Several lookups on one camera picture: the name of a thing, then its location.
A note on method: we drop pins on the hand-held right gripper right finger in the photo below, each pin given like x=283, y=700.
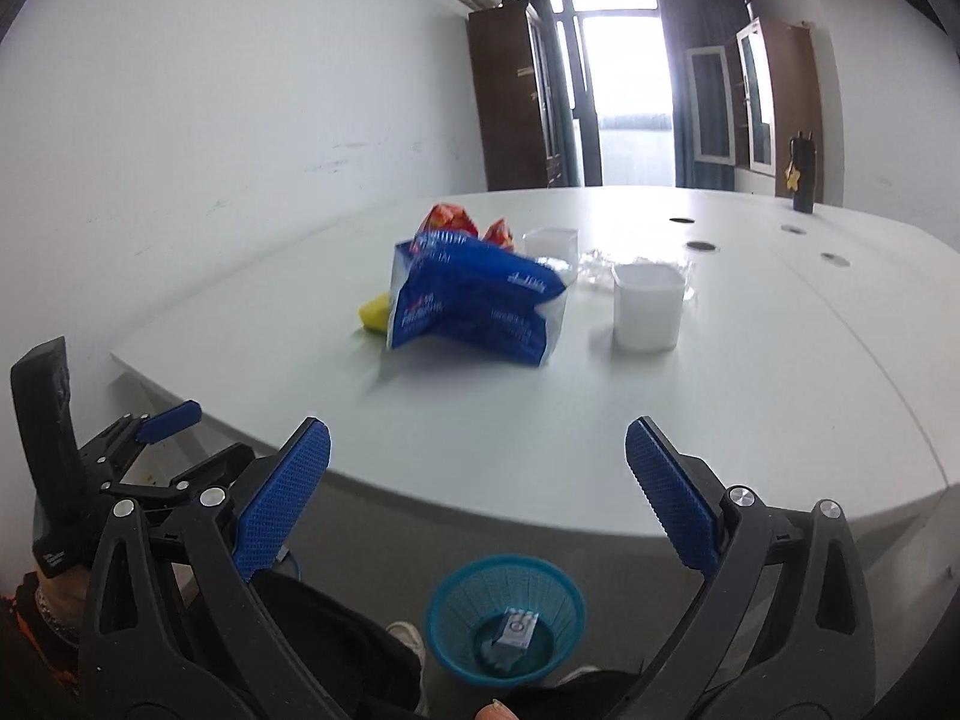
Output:
x=671, y=495

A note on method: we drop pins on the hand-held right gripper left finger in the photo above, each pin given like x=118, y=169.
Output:
x=289, y=495

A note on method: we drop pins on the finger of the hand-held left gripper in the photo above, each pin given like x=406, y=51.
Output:
x=169, y=420
x=217, y=465

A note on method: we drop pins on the translucent plastic cup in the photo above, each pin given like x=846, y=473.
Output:
x=649, y=307
x=551, y=244

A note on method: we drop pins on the blue mesh wastebasket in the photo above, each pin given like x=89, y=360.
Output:
x=450, y=615

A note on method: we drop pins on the yellow sponge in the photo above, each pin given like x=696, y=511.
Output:
x=373, y=311

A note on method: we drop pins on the red snack packet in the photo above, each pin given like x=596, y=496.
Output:
x=450, y=219

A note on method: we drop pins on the person's left forearm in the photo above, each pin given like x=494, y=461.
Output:
x=56, y=607

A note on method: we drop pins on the person's right hand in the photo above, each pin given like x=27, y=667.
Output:
x=496, y=711

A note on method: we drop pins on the person's left leg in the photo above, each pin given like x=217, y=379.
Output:
x=337, y=637

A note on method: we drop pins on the person's leg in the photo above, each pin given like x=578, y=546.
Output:
x=337, y=637
x=577, y=697

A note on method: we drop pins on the white shoe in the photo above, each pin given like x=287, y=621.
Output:
x=577, y=673
x=409, y=652

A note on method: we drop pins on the small white blue box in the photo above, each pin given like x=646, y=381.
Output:
x=514, y=630

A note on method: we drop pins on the person's right leg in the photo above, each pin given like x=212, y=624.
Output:
x=577, y=697

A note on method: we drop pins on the clear plastic wrapper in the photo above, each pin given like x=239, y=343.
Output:
x=600, y=266

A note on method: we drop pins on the black water bottle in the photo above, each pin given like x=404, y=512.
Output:
x=802, y=191

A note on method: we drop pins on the yellow star charm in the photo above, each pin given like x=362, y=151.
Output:
x=791, y=174

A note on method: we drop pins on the dark blue curtain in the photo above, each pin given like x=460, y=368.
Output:
x=701, y=90

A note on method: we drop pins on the brown cabinet with glass doors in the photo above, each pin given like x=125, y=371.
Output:
x=780, y=97

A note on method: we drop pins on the bright balcony door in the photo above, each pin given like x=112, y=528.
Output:
x=622, y=82

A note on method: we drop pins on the brown wooden cabinet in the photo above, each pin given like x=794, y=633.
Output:
x=510, y=105

